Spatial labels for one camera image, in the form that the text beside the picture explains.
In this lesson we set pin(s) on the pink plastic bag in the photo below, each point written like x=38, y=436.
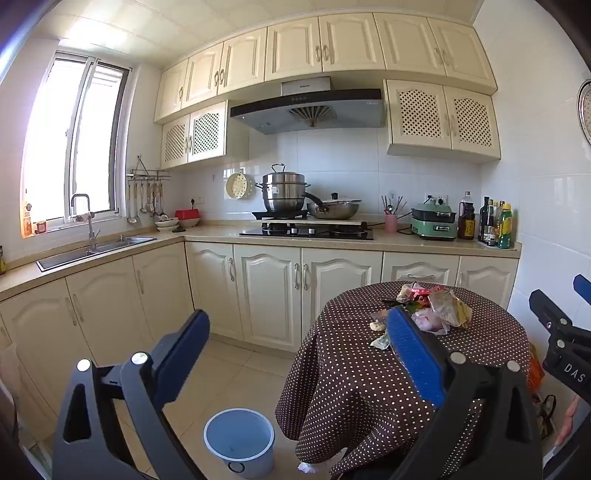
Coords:
x=429, y=321

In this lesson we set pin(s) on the yellow oil bottle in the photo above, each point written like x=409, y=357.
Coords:
x=500, y=211

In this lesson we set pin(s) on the round metal strainer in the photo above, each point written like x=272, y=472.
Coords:
x=585, y=110

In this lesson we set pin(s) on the dark tote bag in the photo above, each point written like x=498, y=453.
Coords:
x=547, y=410

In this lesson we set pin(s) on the bunch of chopsticks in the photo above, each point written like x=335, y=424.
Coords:
x=390, y=205

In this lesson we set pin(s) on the cream lattice door cabinet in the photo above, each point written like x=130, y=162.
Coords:
x=429, y=115
x=203, y=134

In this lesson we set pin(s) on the sliding window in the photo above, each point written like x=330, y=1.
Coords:
x=60, y=138

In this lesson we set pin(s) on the orange label bottle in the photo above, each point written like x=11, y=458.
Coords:
x=27, y=221

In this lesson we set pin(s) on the clear plastic wrapper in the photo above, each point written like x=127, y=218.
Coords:
x=445, y=307

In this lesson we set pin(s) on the cream upper wall cabinets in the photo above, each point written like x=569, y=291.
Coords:
x=323, y=46

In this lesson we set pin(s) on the cream lower kitchen cabinets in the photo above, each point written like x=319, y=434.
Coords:
x=268, y=295

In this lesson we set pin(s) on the white wall socket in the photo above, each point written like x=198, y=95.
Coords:
x=436, y=199
x=196, y=201

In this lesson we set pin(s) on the orange plastic bag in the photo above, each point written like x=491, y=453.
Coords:
x=535, y=374

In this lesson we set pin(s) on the beige wrapper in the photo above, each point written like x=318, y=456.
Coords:
x=405, y=293

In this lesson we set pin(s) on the grey range hood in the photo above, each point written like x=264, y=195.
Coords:
x=323, y=115

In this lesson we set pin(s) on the steel steamer pot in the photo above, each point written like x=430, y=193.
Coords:
x=284, y=194

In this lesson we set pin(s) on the brown polka dot tablecloth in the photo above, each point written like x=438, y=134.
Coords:
x=360, y=392

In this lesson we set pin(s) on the cream round colander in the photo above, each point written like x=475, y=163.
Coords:
x=238, y=187

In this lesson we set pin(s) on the red box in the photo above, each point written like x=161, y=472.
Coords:
x=187, y=213

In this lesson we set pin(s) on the red snack wrapper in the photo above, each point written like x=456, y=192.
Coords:
x=421, y=291

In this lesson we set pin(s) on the black induction cooker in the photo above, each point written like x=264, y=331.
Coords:
x=277, y=214

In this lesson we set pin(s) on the steel wok with lid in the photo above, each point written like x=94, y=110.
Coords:
x=337, y=210

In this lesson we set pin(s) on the person's right hand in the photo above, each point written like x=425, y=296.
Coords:
x=567, y=422

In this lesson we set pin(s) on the brown transparent wrapper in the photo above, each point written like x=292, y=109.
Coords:
x=381, y=316

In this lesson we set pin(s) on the white cloth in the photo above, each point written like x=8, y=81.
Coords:
x=309, y=467

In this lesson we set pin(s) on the large dark sauce bottle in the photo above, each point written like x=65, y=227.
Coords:
x=466, y=221

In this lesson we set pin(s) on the black gas stove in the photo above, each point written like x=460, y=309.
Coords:
x=304, y=234

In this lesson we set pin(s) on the steel kitchen sink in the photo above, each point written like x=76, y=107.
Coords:
x=124, y=241

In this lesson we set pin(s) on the light blue plastic bucket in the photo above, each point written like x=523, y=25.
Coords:
x=240, y=438

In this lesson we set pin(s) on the green electric cooker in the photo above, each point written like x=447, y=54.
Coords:
x=431, y=226

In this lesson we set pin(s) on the green plastic bottle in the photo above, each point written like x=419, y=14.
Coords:
x=505, y=230

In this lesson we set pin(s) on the row of hanging utensils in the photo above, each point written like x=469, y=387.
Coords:
x=145, y=203

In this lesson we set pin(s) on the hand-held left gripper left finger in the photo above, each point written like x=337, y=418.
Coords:
x=184, y=350

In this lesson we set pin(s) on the steel kitchen faucet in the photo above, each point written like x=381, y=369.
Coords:
x=92, y=230

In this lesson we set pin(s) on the metal wall utensil rack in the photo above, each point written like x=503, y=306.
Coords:
x=147, y=174

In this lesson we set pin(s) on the white board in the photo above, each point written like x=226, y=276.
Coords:
x=332, y=223

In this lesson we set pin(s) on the pink chopstick holder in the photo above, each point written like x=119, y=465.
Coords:
x=391, y=224

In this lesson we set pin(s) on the green snack wrapper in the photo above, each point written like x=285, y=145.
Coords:
x=382, y=342

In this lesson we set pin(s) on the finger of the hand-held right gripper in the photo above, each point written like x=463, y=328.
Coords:
x=582, y=288
x=549, y=316

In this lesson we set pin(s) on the white bowl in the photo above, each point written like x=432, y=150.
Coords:
x=166, y=225
x=190, y=224

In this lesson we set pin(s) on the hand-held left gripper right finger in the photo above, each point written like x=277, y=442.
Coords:
x=411, y=350

